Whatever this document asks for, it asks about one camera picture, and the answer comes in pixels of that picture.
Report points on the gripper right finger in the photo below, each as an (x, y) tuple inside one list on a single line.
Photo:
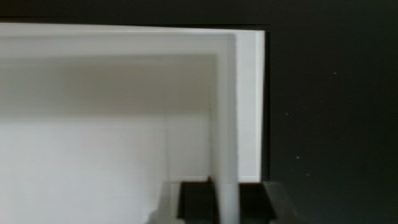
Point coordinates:
[(256, 210)]

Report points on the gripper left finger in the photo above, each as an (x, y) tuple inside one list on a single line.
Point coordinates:
[(197, 205)]

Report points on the white drawer cabinet frame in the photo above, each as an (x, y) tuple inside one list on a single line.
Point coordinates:
[(130, 113)]

